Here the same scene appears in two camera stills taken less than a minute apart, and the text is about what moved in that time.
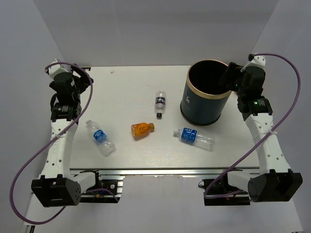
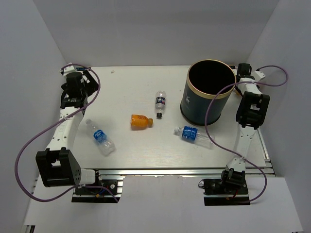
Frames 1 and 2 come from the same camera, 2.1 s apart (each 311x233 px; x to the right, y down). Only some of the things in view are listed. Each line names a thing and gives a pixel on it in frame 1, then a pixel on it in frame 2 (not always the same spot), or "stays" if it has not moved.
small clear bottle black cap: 160,103 stays
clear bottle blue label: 100,138 stays
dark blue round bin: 204,97 stays
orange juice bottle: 141,129 → 139,122
